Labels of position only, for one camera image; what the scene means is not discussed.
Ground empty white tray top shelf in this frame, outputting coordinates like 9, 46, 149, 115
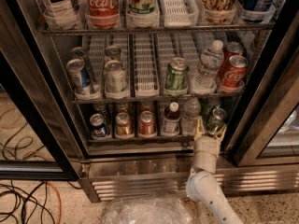
161, 0, 199, 27

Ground blue can bottom shelf front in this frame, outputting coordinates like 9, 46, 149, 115
90, 113, 110, 138

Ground green can bottom shelf rear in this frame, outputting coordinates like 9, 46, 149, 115
202, 97, 221, 119

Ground red can bottom shelf front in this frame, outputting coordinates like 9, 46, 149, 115
138, 111, 155, 135

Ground clear water bottle shelf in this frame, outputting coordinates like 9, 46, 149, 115
181, 98, 201, 136
193, 40, 224, 91

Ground gold can bottom shelf front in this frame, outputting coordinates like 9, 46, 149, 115
116, 112, 133, 136

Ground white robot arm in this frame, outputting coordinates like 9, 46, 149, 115
186, 117, 244, 224

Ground blue silver can middle front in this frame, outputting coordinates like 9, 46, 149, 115
66, 59, 92, 95

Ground blue silver can middle rear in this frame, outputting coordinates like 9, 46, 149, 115
70, 47, 93, 73

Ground green can middle shelf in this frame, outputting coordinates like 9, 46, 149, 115
164, 57, 189, 91

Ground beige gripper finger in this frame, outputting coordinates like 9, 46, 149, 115
216, 124, 227, 142
193, 117, 206, 139

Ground white can middle shelf front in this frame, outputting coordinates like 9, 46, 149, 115
105, 61, 128, 93

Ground red cola can middle rear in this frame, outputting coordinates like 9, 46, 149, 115
218, 42, 243, 76

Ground gold can bottom shelf rear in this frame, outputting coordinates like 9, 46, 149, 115
117, 102, 131, 113

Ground empty white tray shelf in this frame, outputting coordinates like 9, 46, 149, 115
133, 34, 160, 98
161, 0, 199, 27

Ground red can bottom shelf rear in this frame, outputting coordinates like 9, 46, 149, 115
139, 101, 155, 112

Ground black and orange floor cables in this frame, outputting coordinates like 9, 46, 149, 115
0, 180, 82, 224

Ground red cola can top shelf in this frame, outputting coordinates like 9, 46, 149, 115
86, 0, 119, 28

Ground white tea bottle top shelf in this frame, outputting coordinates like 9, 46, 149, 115
42, 0, 81, 24

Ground blue can bottom shelf rear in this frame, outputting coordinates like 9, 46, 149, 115
93, 103, 111, 124

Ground brown juice bottle white cap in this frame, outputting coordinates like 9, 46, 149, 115
162, 102, 180, 136

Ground empty white tray middle shelf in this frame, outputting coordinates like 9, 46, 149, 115
133, 34, 160, 98

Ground clear water bottle middle shelf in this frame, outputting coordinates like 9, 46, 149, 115
193, 40, 224, 91

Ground stainless steel fridge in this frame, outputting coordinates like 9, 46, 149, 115
0, 0, 299, 202

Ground green can bottom shelf front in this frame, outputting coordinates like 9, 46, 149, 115
206, 107, 227, 134

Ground clear plastic bin with bags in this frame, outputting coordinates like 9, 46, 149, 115
101, 195, 197, 224

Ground blue silver can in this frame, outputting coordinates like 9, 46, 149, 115
70, 47, 93, 73
66, 59, 92, 95

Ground red cola can middle front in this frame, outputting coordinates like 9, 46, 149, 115
221, 55, 248, 88

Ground gold black can top shelf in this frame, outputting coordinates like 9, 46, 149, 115
201, 0, 235, 23

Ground clear water bottle bottom shelf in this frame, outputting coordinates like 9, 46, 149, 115
181, 98, 201, 136

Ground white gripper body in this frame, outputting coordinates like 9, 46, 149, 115
193, 136, 220, 174

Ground white can middle shelf rear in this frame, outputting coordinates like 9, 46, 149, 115
105, 45, 121, 62

